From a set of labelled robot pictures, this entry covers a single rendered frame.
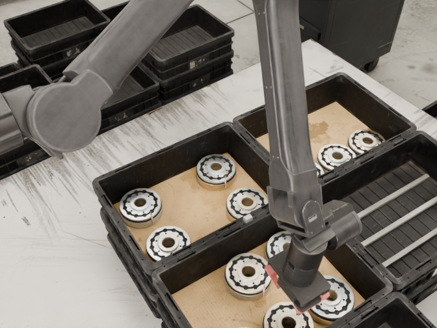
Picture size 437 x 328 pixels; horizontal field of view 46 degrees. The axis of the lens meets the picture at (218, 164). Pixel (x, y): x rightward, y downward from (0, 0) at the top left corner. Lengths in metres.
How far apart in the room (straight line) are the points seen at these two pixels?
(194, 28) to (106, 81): 1.95
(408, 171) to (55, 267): 0.96
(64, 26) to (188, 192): 1.54
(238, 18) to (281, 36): 2.85
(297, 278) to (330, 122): 0.75
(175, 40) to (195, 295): 1.56
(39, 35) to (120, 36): 2.01
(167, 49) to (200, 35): 0.19
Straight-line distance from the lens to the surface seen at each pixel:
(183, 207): 1.30
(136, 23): 0.66
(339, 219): 0.87
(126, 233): 1.14
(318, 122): 1.54
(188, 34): 2.53
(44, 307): 1.36
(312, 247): 0.83
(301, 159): 0.79
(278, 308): 1.12
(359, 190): 1.39
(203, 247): 1.10
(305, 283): 0.91
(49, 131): 0.60
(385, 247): 1.29
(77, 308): 1.33
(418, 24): 3.79
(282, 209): 0.81
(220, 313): 1.14
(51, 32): 2.66
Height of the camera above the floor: 1.84
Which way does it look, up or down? 46 degrees down
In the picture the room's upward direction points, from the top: straight up
